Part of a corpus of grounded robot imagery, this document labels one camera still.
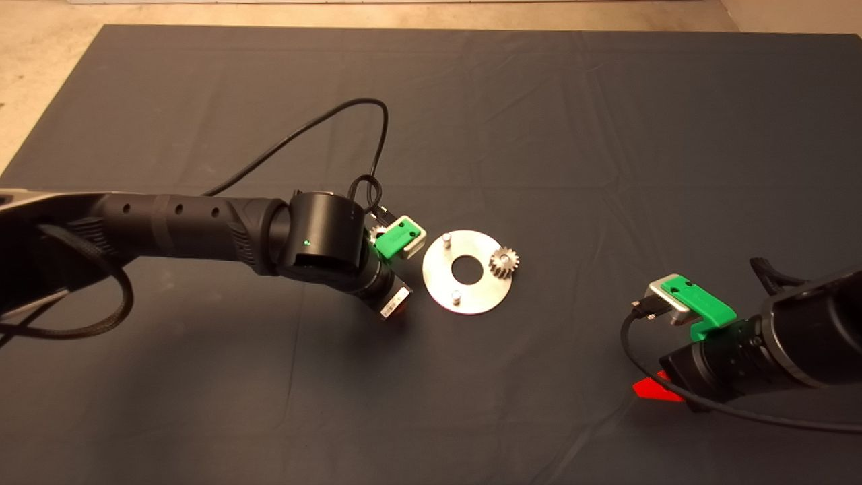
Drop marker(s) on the small steel planetary gear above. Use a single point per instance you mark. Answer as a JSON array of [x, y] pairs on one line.
[[377, 234], [500, 263]]

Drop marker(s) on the green right camera mount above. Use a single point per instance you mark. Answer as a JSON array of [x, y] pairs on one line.
[[704, 303]]

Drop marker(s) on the green left camera mount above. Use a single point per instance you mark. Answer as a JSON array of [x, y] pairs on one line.
[[394, 239]]

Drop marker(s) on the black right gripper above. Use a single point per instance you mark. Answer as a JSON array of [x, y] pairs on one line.
[[720, 364]]

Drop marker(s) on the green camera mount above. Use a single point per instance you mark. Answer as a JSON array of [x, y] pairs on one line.
[[394, 239], [704, 303]]

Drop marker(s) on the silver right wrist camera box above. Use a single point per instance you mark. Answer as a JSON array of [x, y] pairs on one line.
[[663, 296]]

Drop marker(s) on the dark grey table cloth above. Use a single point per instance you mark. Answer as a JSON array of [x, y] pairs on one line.
[[606, 135]]

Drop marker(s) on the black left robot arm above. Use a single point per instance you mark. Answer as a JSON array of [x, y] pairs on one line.
[[202, 225]]

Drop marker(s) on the round metal carrier plate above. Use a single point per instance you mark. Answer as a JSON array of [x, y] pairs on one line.
[[471, 300]]

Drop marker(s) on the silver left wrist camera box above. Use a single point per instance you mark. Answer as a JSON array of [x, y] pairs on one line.
[[417, 239]]

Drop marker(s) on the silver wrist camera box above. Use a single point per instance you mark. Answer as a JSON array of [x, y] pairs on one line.
[[417, 239], [663, 296]]

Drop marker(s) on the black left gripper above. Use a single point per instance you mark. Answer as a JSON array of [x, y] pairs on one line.
[[387, 293]]

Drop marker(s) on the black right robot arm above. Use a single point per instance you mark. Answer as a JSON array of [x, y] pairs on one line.
[[815, 330]]

